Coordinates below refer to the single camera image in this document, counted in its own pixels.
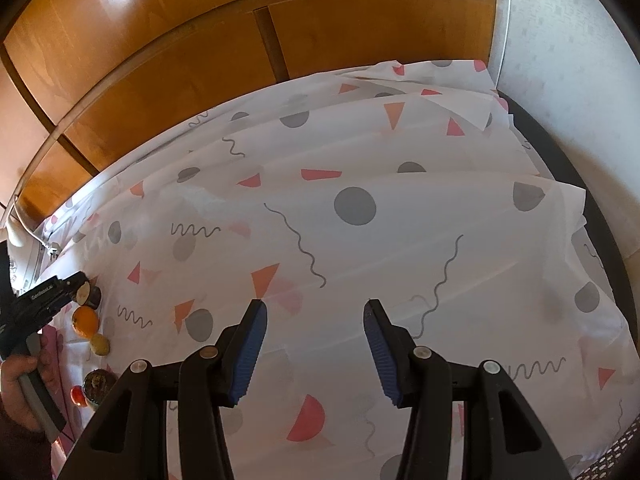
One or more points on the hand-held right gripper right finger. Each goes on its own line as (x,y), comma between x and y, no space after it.
(382,355)

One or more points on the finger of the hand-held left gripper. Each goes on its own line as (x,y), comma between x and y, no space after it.
(72,280)

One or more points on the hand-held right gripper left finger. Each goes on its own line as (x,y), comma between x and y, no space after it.
(250,352)

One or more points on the eggplant piece with white cut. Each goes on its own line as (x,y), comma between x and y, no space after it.
(93,298)

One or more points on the pink box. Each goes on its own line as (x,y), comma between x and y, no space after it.
(57,344)

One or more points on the small yellow round lemon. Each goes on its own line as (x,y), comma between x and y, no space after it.
(100,345)

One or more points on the person's left forearm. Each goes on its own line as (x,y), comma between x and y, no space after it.
(20,452)

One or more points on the person's left hand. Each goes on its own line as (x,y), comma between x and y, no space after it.
(11,385)

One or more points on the large orange with stem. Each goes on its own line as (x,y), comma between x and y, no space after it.
(84,321)

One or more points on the red tomato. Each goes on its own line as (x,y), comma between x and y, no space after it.
(78,395)

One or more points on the round eggplant slice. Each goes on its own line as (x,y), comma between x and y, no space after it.
(96,384)

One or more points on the white patterned tablecloth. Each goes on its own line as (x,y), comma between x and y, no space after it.
(350,260)

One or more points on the wooden cabinet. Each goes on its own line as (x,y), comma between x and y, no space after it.
(175,60)

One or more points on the dark dotted cloth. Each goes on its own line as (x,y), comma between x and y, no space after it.
(622,452)

